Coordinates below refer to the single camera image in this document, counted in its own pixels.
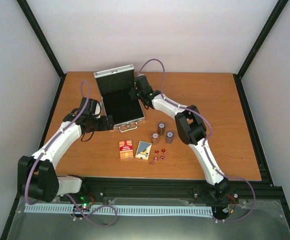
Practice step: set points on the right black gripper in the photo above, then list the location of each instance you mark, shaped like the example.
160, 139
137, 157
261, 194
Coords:
132, 95

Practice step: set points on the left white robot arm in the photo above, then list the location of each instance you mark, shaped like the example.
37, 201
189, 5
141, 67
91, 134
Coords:
36, 174

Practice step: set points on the right black frame post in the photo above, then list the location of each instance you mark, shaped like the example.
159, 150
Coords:
266, 29

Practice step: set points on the black frame post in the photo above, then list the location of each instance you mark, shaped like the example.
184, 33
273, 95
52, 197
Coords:
29, 15
266, 29

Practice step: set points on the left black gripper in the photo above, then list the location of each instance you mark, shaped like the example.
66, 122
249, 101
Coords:
104, 125

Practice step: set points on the left black frame post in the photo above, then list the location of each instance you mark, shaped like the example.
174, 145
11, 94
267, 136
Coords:
29, 15

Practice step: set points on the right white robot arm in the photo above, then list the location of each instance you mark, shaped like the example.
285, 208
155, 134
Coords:
192, 131

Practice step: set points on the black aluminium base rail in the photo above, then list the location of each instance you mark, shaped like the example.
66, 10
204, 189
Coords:
101, 189

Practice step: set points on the blue playing card box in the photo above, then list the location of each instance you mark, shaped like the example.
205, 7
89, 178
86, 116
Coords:
143, 150

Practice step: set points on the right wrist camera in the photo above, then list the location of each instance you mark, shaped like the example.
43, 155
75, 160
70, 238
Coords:
142, 84

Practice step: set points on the white slotted cable duct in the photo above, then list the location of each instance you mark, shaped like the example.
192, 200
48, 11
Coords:
121, 210

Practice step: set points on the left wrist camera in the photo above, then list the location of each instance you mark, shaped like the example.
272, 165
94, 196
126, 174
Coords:
93, 107

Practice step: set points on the aluminium poker case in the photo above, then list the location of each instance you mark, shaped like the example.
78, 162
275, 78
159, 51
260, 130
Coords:
114, 85

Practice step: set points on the orange poker chip stack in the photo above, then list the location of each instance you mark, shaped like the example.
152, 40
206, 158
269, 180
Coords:
155, 138

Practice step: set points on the red playing card box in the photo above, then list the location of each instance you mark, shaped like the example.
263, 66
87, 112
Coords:
126, 149

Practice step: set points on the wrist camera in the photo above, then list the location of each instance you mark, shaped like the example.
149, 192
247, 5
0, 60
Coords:
142, 84
93, 107

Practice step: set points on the brown poker chip stack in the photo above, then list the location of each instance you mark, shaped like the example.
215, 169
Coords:
161, 128

